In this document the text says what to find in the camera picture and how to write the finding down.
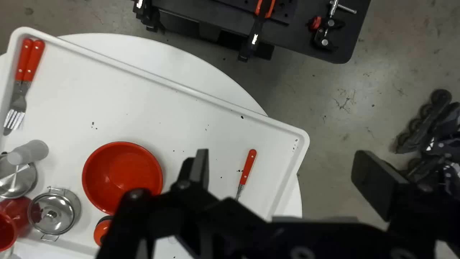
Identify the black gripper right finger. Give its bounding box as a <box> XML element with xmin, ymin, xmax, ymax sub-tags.
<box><xmin>351</xmin><ymin>149</ymin><xmax>411</xmax><ymax>221</ymax></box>

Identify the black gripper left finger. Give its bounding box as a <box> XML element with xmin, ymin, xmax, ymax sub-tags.
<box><xmin>174</xmin><ymin>149</ymin><xmax>210</xmax><ymax>190</ymax></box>

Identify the red bowl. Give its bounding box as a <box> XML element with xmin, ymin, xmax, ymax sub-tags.
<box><xmin>82</xmin><ymin>141</ymin><xmax>164</xmax><ymax>214</ymax></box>

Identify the round white table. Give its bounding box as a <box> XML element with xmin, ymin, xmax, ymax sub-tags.
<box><xmin>0</xmin><ymin>31</ymin><xmax>303</xmax><ymax>259</ymax></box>

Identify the white plastic tray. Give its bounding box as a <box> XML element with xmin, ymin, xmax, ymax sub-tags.
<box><xmin>0</xmin><ymin>26</ymin><xmax>312</xmax><ymax>257</ymax></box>

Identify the small steel pot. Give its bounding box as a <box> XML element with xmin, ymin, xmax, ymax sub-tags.
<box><xmin>27</xmin><ymin>187</ymin><xmax>82</xmax><ymax>237</ymax></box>

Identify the black tool cart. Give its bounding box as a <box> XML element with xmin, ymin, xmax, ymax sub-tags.
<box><xmin>131</xmin><ymin>0</ymin><xmax>371</xmax><ymax>63</ymax></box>

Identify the steel lid with knob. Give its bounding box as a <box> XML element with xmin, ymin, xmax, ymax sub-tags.
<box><xmin>0</xmin><ymin>155</ymin><xmax>37</xmax><ymax>198</ymax></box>

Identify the red metal mug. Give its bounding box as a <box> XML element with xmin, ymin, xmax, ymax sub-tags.
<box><xmin>0</xmin><ymin>197</ymin><xmax>32</xmax><ymax>254</ymax></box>

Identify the red handled knife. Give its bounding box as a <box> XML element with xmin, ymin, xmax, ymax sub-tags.
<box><xmin>236</xmin><ymin>148</ymin><xmax>257</xmax><ymax>198</ymax></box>

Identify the red handled fork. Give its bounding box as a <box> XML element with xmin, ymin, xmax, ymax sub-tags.
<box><xmin>3</xmin><ymin>37</ymin><xmax>46</xmax><ymax>135</ymax></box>

